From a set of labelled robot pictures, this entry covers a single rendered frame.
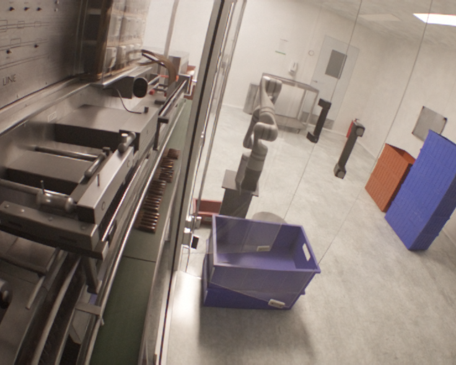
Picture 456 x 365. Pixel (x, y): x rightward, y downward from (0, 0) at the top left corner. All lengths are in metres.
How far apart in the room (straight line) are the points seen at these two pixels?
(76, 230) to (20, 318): 0.29
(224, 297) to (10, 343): 1.20
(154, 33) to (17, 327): 5.59
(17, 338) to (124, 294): 0.39
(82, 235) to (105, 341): 0.39
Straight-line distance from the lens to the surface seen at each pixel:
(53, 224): 0.55
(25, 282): 0.75
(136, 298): 0.87
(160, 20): 5.80
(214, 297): 1.56
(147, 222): 1.07
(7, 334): 0.69
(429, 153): 3.19
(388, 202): 3.61
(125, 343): 0.81
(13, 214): 0.60
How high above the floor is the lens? 1.40
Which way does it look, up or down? 30 degrees down
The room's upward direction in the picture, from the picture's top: 15 degrees clockwise
